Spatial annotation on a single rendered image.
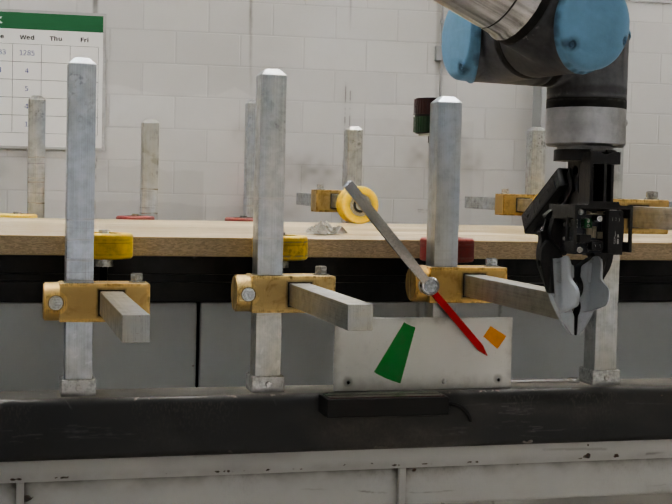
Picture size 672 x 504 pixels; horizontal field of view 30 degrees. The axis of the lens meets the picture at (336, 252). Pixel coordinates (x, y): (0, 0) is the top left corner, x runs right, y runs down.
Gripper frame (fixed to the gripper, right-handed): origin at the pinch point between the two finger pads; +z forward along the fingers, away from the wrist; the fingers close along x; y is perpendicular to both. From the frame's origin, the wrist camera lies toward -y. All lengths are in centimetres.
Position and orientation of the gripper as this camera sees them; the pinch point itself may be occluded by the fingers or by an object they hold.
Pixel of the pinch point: (571, 323)
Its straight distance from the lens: 148.2
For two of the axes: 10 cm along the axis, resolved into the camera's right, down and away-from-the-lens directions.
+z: -0.2, 10.0, 0.4
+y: 2.6, 0.4, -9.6
